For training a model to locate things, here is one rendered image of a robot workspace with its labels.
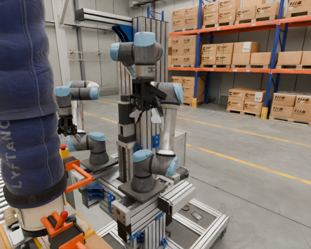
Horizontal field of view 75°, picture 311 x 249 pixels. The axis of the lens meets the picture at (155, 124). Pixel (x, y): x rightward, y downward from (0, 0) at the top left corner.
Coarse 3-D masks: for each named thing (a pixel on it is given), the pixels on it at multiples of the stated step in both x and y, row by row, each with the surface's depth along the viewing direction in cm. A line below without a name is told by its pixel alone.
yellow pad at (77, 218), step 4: (68, 204) 105; (76, 212) 99; (76, 216) 96; (80, 216) 97; (68, 220) 94; (72, 220) 90; (76, 220) 92; (80, 220) 94; (84, 220) 94; (88, 224) 92; (88, 228) 89; (92, 228) 90; (88, 232) 88; (92, 232) 88; (84, 236) 86; (88, 236) 87
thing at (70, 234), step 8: (72, 224) 75; (56, 232) 71; (64, 232) 72; (72, 232) 72; (80, 232) 71; (48, 240) 68; (56, 240) 69; (64, 240) 69; (72, 240) 67; (80, 240) 69; (56, 248) 65; (64, 248) 65; (72, 248) 68
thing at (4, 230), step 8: (16, 224) 88; (0, 232) 88; (8, 232) 87; (8, 240) 84; (32, 240) 83; (8, 248) 80; (16, 248) 80; (24, 248) 77; (32, 248) 80; (40, 248) 80
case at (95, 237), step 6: (96, 234) 102; (0, 240) 99; (42, 240) 99; (90, 240) 99; (96, 240) 99; (102, 240) 99; (0, 246) 96; (42, 246) 96; (90, 246) 96; (96, 246) 96; (102, 246) 96; (108, 246) 96
